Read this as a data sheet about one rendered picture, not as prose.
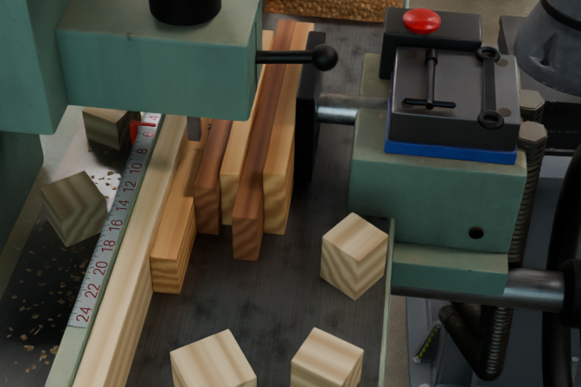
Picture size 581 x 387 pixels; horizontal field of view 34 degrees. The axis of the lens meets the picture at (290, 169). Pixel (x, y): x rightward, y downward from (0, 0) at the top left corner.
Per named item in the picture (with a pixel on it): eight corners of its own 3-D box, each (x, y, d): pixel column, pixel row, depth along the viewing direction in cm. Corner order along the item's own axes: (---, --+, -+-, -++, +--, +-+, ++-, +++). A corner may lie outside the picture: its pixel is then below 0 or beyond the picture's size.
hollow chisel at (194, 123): (199, 142, 76) (195, 92, 73) (188, 140, 76) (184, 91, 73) (201, 134, 77) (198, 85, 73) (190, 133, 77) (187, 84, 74)
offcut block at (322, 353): (360, 379, 66) (364, 349, 64) (339, 415, 64) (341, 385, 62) (312, 357, 67) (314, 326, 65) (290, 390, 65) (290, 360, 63)
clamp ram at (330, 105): (383, 191, 79) (392, 106, 73) (293, 181, 79) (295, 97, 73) (389, 120, 85) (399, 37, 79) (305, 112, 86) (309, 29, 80)
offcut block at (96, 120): (142, 127, 100) (139, 99, 98) (120, 151, 97) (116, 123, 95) (109, 115, 101) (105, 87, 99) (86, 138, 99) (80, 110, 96)
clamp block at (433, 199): (508, 259, 78) (529, 180, 72) (343, 242, 79) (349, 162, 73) (502, 139, 89) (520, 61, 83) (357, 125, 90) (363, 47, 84)
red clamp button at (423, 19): (439, 38, 76) (441, 28, 75) (401, 35, 76) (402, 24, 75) (440, 16, 78) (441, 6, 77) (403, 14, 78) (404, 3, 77)
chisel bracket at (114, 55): (250, 139, 71) (248, 46, 65) (66, 122, 72) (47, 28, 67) (264, 79, 77) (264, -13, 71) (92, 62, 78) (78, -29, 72)
